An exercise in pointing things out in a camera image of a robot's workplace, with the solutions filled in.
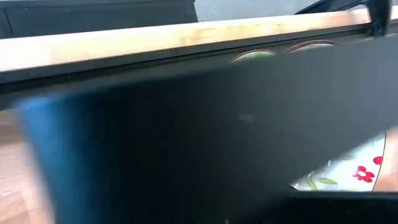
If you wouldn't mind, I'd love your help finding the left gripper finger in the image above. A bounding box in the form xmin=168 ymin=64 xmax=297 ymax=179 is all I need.
xmin=236 ymin=190 xmax=398 ymax=224

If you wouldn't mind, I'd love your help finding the blue plastic mini bowl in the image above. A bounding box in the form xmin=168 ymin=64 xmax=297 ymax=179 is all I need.
xmin=12 ymin=35 xmax=398 ymax=224

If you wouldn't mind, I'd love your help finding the green plastic mini bowl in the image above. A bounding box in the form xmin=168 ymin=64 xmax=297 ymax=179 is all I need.
xmin=231 ymin=49 xmax=277 ymax=63

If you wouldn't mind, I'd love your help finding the dark grey equipment case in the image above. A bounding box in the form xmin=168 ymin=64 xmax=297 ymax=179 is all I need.
xmin=0 ymin=0 xmax=199 ymax=39

